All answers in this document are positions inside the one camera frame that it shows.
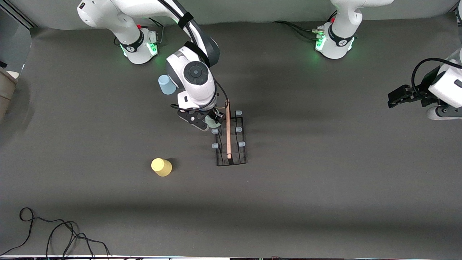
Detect black wire cup holder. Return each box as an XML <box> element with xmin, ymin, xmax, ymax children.
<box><xmin>211</xmin><ymin>101</ymin><xmax>248</xmax><ymax>167</ymax></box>

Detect pale blue plastic cup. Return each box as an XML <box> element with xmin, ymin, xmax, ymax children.
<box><xmin>158</xmin><ymin>75</ymin><xmax>177</xmax><ymax>95</ymax></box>

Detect yellow plastic cup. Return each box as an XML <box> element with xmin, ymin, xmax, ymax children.
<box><xmin>151</xmin><ymin>158</ymin><xmax>173</xmax><ymax>177</ymax></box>

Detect grey table cover sheet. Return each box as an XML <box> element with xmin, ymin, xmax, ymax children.
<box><xmin>0</xmin><ymin>14</ymin><xmax>462</xmax><ymax>259</ymax></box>

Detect beige box with white top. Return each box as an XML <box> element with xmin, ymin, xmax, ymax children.
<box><xmin>0</xmin><ymin>69</ymin><xmax>19</xmax><ymax>123</ymax></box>

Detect black right arm base cables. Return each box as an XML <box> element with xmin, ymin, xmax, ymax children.
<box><xmin>149</xmin><ymin>18</ymin><xmax>165</xmax><ymax>47</ymax></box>

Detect black arm base cables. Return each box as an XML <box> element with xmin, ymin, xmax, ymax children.
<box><xmin>273</xmin><ymin>20</ymin><xmax>325</xmax><ymax>41</ymax></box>
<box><xmin>149</xmin><ymin>18</ymin><xmax>165</xmax><ymax>47</ymax></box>

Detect black left arm base cables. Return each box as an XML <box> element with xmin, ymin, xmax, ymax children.
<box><xmin>273</xmin><ymin>20</ymin><xmax>325</xmax><ymax>41</ymax></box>

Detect loose black cable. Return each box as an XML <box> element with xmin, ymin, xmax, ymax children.
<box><xmin>0</xmin><ymin>207</ymin><xmax>111</xmax><ymax>259</ymax></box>

